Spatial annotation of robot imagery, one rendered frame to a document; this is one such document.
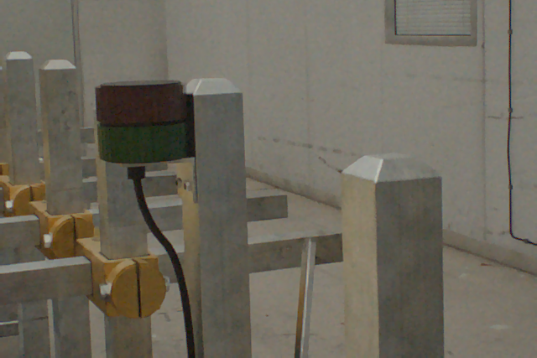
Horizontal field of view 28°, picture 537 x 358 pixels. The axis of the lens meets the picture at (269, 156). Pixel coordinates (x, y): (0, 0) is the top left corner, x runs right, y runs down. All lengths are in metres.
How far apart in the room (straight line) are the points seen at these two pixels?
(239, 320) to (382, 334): 0.26
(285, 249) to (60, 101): 0.31
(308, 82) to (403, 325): 6.45
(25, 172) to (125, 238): 0.50
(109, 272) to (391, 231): 0.51
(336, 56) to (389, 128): 0.75
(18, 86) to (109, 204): 0.51
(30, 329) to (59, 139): 0.37
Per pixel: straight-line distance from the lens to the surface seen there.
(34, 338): 1.51
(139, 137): 0.70
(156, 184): 1.55
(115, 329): 0.99
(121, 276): 0.95
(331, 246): 1.10
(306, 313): 0.80
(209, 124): 0.72
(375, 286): 0.50
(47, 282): 1.01
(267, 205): 1.34
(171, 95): 0.70
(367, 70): 6.21
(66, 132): 1.21
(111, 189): 0.97
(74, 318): 1.24
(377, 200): 0.49
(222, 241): 0.73
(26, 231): 1.26
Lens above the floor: 1.18
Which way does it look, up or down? 7 degrees down
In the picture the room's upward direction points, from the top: 2 degrees counter-clockwise
